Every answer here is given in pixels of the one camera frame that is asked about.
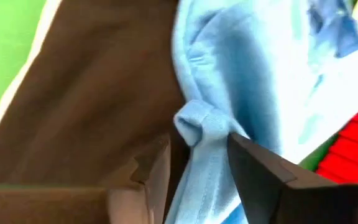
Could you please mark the bright blue cloth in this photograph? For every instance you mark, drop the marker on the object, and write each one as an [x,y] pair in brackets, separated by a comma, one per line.
[244,62]

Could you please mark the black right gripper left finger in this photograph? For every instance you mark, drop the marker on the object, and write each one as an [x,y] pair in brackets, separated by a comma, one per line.
[148,186]

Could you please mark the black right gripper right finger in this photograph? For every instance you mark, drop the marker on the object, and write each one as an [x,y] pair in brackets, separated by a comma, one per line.
[256,180]

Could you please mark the red plastic laundry bin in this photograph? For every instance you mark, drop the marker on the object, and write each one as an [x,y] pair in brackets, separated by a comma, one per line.
[356,149]

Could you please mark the black cloth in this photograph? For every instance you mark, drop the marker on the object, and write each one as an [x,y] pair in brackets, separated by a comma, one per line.
[98,93]

